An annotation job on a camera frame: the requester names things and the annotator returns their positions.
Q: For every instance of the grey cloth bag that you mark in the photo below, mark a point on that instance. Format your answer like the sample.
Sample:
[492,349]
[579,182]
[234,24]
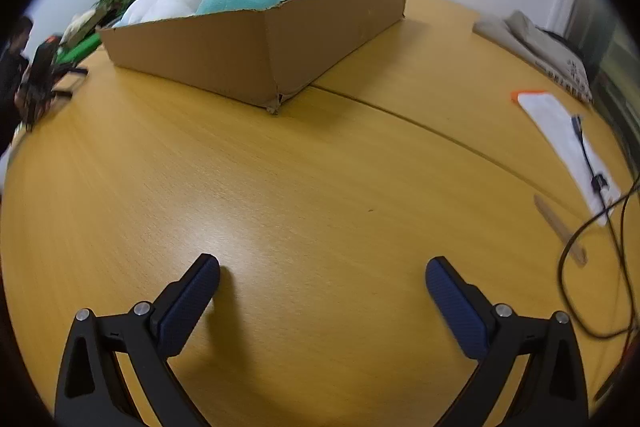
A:
[530,37]

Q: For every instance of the green cloth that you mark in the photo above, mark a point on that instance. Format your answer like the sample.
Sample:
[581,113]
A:
[80,47]

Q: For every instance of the wooden stick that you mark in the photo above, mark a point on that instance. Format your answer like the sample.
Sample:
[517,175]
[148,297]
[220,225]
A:
[560,229]

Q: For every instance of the white paper sheet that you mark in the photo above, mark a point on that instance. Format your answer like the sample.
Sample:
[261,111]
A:
[550,122]

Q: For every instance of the cardboard box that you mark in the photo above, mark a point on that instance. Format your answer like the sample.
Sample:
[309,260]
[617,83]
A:
[200,52]

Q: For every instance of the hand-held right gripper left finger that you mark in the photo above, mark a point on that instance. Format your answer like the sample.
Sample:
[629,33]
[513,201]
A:
[190,302]

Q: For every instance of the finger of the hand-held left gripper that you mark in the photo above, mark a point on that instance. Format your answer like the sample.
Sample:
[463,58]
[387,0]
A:
[72,70]
[62,94]

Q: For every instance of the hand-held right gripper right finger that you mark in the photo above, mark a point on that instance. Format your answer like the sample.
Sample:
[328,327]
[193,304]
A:
[457,307]

